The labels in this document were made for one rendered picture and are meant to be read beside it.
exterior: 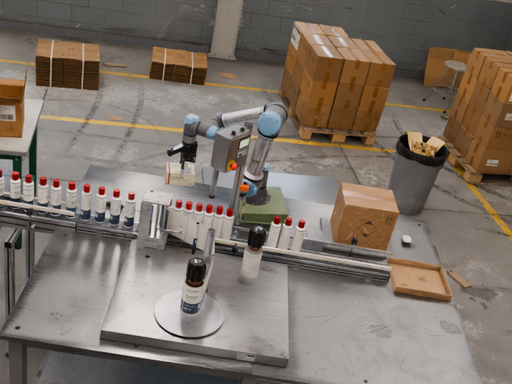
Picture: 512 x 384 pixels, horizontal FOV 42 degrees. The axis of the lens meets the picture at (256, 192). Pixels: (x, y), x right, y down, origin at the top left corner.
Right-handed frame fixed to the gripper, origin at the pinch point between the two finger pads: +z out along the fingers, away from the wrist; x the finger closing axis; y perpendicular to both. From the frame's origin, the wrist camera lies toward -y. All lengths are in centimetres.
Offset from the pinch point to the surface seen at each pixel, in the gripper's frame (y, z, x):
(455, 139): 311, 74, 258
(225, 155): 15, -38, -48
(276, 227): 46, -4, -55
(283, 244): 52, 6, -56
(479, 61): 308, -11, 263
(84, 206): -50, 4, -38
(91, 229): -45, 15, -42
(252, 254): 30, -6, -82
